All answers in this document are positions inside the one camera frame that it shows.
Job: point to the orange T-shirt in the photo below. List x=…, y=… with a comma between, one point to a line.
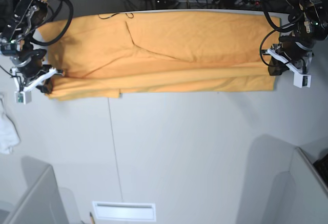
x=182, y=51

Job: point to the grey bin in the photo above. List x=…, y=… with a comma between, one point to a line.
x=41, y=202
x=297, y=195

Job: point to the grey bin right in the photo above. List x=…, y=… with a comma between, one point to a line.
x=297, y=195

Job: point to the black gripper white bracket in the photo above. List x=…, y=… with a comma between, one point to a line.
x=294, y=50

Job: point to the white crumpled cloth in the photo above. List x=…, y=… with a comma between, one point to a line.
x=9, y=136

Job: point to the pencil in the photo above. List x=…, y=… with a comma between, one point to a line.
x=91, y=218

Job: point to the black orange robot arm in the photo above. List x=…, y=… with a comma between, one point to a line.
x=26, y=53

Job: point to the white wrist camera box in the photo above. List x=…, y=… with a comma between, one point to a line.
x=302, y=80
x=23, y=97

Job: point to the black gripper with bracket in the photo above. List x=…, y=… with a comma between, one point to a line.
x=17, y=42

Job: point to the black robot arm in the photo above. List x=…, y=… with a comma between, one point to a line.
x=307, y=20

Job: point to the grey bin left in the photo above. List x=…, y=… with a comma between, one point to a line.
x=41, y=202

